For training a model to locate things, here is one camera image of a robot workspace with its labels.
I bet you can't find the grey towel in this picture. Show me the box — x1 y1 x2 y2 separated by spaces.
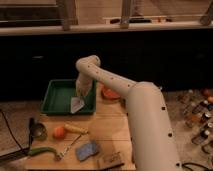
71 97 85 114

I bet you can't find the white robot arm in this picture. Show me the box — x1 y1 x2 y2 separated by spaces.
76 55 182 171

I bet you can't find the green plastic tray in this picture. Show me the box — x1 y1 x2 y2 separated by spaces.
41 79 96 116

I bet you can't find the orange bowl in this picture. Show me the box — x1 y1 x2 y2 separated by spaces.
101 86 120 100

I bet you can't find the yellow banana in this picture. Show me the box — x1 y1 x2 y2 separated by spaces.
64 124 89 134

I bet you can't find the orange fruit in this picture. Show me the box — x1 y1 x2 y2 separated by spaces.
53 126 67 140

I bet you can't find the blue sponge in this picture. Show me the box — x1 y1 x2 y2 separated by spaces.
75 140 99 161

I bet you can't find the wooden block brush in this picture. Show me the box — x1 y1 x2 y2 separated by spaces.
97 152 124 170

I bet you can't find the black cable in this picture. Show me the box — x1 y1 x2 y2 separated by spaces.
0 109 30 160

